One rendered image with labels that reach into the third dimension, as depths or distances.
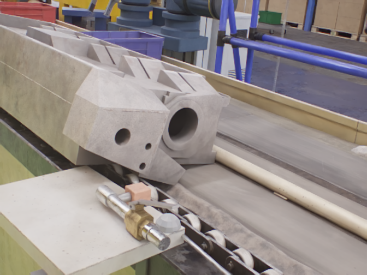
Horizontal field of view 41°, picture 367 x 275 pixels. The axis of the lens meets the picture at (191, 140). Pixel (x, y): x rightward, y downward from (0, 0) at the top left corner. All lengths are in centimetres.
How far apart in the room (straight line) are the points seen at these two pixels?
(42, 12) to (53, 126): 196
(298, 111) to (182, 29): 153
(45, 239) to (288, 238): 42
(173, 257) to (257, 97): 103
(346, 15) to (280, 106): 959
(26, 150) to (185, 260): 58
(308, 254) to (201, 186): 30
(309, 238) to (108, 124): 42
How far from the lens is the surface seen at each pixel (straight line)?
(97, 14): 490
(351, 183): 121
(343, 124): 150
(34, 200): 88
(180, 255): 78
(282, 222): 96
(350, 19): 1115
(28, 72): 119
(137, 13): 332
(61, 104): 103
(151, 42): 207
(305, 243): 91
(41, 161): 115
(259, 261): 77
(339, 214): 98
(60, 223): 80
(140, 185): 85
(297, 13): 1198
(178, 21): 299
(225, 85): 183
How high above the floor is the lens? 120
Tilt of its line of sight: 20 degrees down
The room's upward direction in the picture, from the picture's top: 6 degrees clockwise
